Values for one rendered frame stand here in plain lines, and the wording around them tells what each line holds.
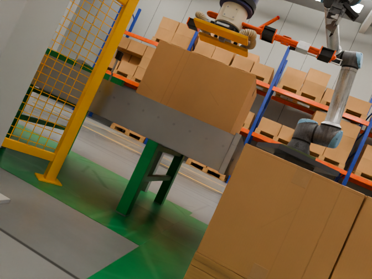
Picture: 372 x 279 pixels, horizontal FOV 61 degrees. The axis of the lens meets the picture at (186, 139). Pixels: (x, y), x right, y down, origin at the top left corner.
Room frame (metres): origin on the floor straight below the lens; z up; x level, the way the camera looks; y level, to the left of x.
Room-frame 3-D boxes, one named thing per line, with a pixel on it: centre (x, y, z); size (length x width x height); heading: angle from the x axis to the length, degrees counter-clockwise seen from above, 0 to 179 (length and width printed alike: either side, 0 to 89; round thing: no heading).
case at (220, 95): (1.94, 0.04, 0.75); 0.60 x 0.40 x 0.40; 75
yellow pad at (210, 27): (1.85, 0.08, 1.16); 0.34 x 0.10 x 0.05; 77
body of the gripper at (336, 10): (1.82, -0.49, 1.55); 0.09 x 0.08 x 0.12; 77
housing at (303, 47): (1.84, -0.40, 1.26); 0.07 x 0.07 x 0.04; 77
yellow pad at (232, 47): (2.03, 0.04, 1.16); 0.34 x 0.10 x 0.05; 77
